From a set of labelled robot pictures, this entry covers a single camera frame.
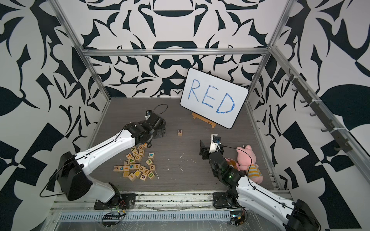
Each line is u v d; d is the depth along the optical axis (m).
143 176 0.79
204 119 1.02
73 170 0.41
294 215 0.43
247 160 0.84
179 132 0.98
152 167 0.83
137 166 0.83
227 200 0.67
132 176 0.80
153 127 0.62
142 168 0.83
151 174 0.81
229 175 0.60
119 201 0.69
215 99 0.94
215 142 0.66
